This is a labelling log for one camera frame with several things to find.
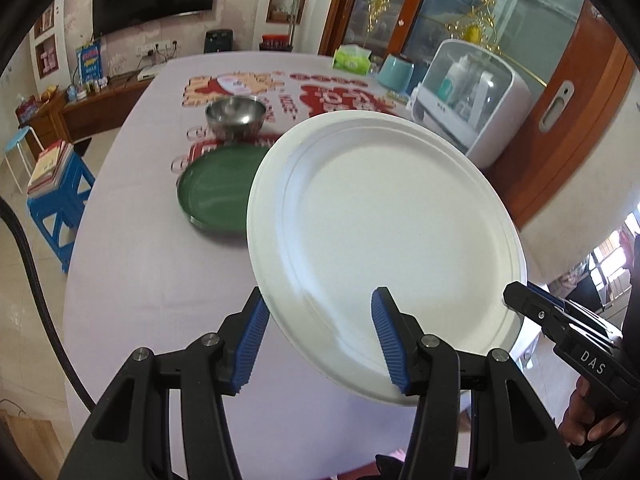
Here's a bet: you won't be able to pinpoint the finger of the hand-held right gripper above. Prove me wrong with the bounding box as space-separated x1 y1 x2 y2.
502 282 576 351
526 281 621 332

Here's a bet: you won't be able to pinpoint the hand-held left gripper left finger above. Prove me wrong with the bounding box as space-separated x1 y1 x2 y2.
65 287 273 480

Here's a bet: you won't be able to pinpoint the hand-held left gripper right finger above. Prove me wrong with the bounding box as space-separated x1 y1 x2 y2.
370 286 581 480

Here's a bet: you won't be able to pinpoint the white paper plate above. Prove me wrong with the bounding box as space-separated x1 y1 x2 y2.
246 111 527 406

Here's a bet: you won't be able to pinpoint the green plate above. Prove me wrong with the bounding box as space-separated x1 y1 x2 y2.
176 144 271 235

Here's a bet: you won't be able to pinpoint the small steel bowl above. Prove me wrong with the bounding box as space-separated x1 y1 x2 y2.
205 95 267 137

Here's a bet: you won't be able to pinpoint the person's right hand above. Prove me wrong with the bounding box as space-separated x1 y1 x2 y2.
557 377 593 446

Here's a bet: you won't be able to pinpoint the wooden sliding door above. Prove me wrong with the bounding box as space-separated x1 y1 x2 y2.
492 10 638 228

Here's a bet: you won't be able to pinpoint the white countertop sterilizer cabinet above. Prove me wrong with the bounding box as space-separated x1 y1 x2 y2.
411 38 533 170

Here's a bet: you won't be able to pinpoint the blue plastic stool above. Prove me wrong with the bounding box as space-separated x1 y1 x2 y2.
27 152 96 275

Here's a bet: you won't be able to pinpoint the stack of books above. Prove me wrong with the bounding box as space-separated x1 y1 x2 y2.
27 141 75 196

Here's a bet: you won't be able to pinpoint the light blue cup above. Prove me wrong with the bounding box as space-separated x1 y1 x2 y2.
378 55 416 92

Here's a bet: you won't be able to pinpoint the gold ornament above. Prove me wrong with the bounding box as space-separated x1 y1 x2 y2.
447 0 548 88

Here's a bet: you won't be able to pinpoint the wooden television cabinet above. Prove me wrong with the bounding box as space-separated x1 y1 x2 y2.
17 72 151 146

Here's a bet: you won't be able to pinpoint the green tissue pack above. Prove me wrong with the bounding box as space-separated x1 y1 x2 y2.
332 45 373 73

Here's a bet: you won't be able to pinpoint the glass display cabinet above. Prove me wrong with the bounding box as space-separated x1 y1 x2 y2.
320 0 586 86

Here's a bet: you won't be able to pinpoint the blue standing sign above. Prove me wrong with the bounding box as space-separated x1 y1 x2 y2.
75 40 103 83

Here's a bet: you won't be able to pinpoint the silver door handle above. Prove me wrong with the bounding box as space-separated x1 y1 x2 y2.
539 81 575 133

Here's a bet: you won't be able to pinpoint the black cable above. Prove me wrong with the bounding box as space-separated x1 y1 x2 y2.
0 195 96 411

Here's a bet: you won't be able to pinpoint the wall power outlets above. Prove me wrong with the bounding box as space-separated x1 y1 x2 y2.
137 40 178 58

